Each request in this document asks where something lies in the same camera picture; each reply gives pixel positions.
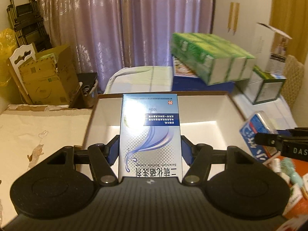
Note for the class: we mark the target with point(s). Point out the red blueprint mat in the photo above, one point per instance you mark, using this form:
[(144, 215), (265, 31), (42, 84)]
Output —
[(296, 210)]

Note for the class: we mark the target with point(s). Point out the blue white medicine box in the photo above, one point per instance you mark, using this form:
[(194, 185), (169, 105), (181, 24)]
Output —
[(258, 123)]

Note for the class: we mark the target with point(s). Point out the beige quilted cushion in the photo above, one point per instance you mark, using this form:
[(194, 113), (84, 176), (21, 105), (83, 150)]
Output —
[(294, 74)]

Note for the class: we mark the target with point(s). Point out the blue white lotion box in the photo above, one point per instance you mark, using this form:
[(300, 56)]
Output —
[(150, 136)]

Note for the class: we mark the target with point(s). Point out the green tissue pack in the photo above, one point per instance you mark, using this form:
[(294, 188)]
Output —
[(213, 59)]

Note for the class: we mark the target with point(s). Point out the yellow plastic bag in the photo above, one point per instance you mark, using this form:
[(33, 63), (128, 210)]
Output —
[(8, 44)]

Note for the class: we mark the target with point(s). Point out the teal hair brush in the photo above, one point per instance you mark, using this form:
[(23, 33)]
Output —
[(288, 167)]

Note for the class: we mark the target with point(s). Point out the green white carton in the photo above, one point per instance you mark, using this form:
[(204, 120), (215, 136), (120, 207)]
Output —
[(261, 87)]

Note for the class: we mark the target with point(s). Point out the brown cardboard storage box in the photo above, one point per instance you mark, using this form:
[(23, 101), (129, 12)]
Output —
[(205, 117)]

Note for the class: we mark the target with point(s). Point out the black folding cart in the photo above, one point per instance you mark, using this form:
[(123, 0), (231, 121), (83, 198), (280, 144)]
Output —
[(28, 25)]

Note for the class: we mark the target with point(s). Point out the tall white product box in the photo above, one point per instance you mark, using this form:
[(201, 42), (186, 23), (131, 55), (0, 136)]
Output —
[(270, 48)]

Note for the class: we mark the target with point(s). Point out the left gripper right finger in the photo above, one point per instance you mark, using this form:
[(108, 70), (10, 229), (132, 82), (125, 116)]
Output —
[(198, 158)]

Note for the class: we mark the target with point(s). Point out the purple curtain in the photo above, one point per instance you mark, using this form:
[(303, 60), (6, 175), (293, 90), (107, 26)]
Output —
[(108, 35)]

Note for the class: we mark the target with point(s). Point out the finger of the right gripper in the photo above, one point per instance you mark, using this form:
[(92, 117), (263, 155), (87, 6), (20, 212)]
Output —
[(298, 131), (264, 139)]

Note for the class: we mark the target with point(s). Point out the black paper bag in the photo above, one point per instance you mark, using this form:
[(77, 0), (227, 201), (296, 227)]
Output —
[(86, 95)]

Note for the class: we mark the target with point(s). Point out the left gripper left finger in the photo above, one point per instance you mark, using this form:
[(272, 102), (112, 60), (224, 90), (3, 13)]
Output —
[(102, 157)]

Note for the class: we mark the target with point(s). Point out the open brown cardboard carton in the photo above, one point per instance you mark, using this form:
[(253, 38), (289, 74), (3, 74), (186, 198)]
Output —
[(47, 77)]

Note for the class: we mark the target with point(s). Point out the checked pale bedsheet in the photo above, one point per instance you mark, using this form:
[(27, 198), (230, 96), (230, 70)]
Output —
[(160, 78)]

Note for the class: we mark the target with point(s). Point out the yellow curtain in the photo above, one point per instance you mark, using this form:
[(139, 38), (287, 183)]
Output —
[(290, 16)]

